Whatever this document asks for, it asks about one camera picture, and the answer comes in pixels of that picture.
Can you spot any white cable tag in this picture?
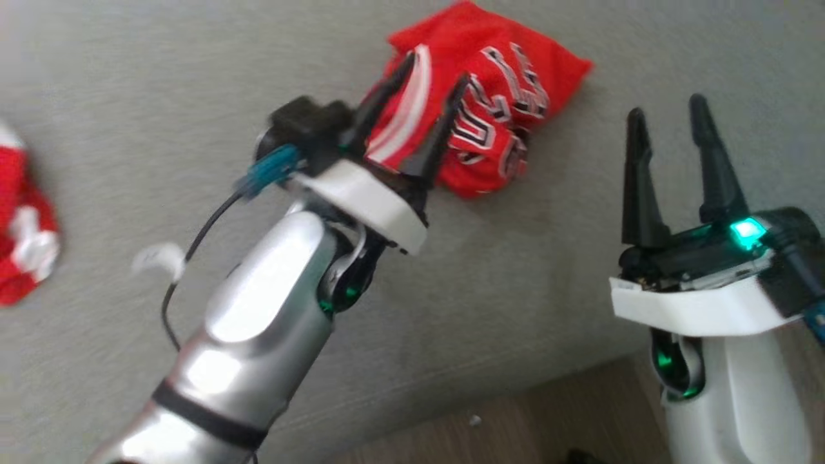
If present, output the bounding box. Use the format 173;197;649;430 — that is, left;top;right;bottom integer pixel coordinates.
132;242;188;284

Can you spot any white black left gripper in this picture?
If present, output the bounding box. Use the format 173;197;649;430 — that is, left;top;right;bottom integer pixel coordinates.
287;52;471;256

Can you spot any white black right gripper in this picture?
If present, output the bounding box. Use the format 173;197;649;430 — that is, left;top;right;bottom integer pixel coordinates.
609;93;785;338

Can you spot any grey and yellow sofa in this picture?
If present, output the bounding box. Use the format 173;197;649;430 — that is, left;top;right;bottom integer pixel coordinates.
0;0;825;464

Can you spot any red garment with white patches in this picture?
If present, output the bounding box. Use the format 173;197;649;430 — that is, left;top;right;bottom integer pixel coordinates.
0;119;61;307

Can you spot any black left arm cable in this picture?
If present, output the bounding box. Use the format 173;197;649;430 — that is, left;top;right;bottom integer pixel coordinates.
161;143;302;352

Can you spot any red basketball jersey white trim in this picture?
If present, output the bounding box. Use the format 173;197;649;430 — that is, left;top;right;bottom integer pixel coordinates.
364;0;594;199

